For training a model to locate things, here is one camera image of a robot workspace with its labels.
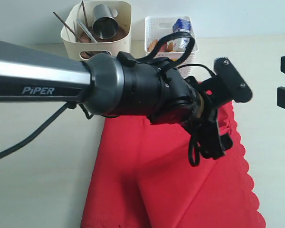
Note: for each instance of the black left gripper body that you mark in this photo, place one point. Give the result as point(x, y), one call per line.
point(205, 139)

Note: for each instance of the fried chicken nugget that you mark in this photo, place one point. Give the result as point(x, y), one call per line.
point(152, 45)

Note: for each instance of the red table cloth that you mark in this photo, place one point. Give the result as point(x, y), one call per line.
point(142, 179)

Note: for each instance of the stainless steel cup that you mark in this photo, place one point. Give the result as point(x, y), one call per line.
point(104, 24)

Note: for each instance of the steel table knife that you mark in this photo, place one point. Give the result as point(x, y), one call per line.
point(86, 31)

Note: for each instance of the brown wooden plate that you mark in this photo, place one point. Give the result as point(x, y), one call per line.
point(88, 54)

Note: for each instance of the dark wooden chopstick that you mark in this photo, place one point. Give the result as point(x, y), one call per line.
point(64, 23)
point(84, 12)

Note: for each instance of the yellow cheese wedge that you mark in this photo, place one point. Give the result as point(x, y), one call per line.
point(172, 47)

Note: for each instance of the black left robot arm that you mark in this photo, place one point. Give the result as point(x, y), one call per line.
point(111, 87)

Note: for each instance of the white perforated basket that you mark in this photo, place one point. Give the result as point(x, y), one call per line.
point(156, 27)

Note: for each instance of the cream plastic bin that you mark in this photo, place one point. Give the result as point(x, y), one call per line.
point(123, 12)

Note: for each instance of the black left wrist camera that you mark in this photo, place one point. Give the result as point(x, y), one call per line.
point(232, 80)

